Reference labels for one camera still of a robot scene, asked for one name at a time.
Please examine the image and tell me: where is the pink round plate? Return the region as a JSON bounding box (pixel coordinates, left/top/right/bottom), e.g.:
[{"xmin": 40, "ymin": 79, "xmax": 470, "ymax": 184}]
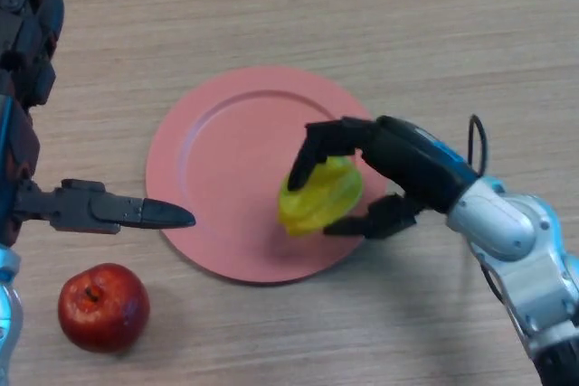
[{"xmin": 145, "ymin": 65, "xmax": 388, "ymax": 287}]

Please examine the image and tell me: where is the yellow starfruit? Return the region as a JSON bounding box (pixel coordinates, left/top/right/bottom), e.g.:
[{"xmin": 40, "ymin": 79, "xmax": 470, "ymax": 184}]
[{"xmin": 277, "ymin": 155, "xmax": 365, "ymax": 238}]

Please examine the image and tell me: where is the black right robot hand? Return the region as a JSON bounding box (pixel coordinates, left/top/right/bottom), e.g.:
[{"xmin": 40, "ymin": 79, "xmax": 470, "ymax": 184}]
[{"xmin": 287, "ymin": 115, "xmax": 480, "ymax": 240}]

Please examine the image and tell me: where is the red apple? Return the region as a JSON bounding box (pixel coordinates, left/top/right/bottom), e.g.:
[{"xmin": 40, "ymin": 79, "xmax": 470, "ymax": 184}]
[{"xmin": 57, "ymin": 262, "xmax": 151, "ymax": 353}]

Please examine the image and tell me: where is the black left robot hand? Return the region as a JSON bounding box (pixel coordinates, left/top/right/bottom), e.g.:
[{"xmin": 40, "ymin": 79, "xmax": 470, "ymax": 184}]
[{"xmin": 0, "ymin": 0, "xmax": 196, "ymax": 247}]

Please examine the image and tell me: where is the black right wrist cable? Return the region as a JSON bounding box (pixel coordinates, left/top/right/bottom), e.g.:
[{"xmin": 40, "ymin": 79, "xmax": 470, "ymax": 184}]
[{"xmin": 468, "ymin": 114, "xmax": 506, "ymax": 306}]

